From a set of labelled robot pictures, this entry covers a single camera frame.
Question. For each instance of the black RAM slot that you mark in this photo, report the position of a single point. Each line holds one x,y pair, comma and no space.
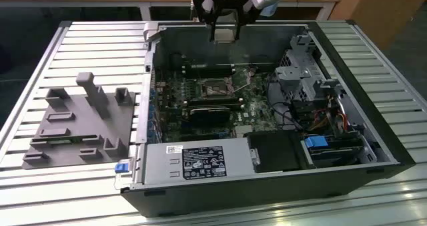
207,68
207,71
207,65
207,75

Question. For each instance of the black disk bay block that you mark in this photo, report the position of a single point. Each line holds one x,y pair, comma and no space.
276,151

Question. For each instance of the black PC case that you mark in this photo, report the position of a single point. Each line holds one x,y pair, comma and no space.
249,198

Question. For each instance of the blue disk carrier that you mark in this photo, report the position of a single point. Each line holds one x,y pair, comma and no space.
315,142

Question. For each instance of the black expansion card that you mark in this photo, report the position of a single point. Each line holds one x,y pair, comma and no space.
209,117

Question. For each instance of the silver chipset heatsink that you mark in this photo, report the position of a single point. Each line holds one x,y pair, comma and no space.
241,131

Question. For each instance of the blue case latch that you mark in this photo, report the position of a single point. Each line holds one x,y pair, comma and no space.
120,168

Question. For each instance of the grey parts rack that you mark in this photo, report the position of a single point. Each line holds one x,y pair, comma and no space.
83,136

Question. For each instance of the green motherboard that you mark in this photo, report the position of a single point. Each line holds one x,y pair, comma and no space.
257,103

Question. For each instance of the green RAM stick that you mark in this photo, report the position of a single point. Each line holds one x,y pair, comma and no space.
73,140

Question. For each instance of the silver power supply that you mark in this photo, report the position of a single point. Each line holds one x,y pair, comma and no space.
160,161

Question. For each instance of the CPU socket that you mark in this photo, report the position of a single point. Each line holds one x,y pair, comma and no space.
215,89

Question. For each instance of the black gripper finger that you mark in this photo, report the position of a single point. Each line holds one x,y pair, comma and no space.
237,28
212,33

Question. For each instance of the wooden cabinet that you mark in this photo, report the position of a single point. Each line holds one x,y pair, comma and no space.
389,11

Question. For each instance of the grey metal drive cage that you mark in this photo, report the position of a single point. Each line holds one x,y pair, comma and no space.
293,76

